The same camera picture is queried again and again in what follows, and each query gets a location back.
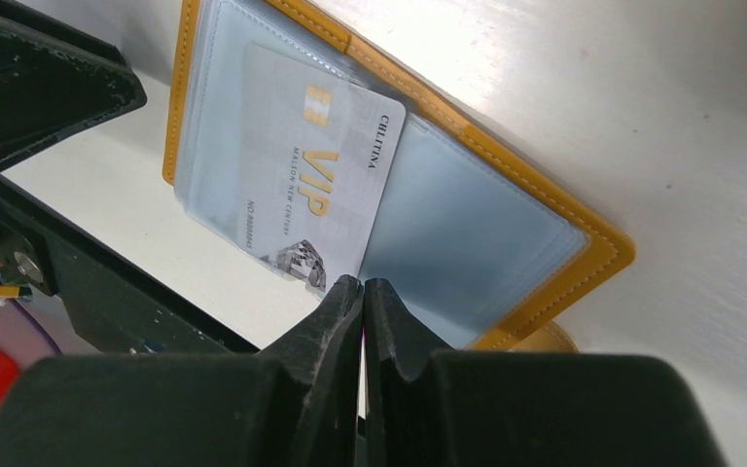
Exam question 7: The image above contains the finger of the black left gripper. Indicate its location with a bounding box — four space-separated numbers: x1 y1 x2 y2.
0 1 147 172

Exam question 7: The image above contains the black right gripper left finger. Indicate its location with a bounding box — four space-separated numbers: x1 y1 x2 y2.
0 275 363 466

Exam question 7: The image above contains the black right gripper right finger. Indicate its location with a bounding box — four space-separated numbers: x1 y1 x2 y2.
363 279 726 466

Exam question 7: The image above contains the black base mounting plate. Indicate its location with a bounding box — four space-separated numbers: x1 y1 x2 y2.
0 176 258 354

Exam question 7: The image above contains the orange leather card holder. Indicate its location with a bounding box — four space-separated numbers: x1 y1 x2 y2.
162 1 635 350

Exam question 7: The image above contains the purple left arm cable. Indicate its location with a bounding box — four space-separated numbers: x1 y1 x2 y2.
0 299 65 356

